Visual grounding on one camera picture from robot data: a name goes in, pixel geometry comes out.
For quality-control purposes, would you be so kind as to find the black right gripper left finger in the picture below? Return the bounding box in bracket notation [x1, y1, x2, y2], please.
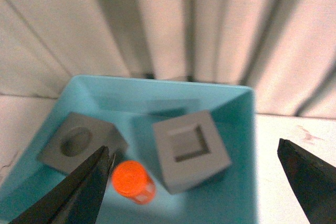
[11, 146, 114, 223]

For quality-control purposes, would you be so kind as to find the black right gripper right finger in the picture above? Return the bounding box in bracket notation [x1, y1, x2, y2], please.
[277, 138, 335, 223]

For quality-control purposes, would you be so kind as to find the orange cylinder part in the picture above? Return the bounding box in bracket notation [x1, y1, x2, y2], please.
[111, 160, 156, 205]

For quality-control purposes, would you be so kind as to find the gray block with round hole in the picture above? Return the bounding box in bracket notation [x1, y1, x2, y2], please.
[38, 112, 128, 175]

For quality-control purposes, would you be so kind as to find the gray block with square hole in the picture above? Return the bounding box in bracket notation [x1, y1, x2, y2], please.
[153, 110, 232, 195]

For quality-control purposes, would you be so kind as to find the light blue plastic box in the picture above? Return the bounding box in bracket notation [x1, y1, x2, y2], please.
[1, 76, 258, 223]

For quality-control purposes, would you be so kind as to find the pale gray-green curtain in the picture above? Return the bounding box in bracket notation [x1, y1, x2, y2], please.
[1, 0, 335, 119]

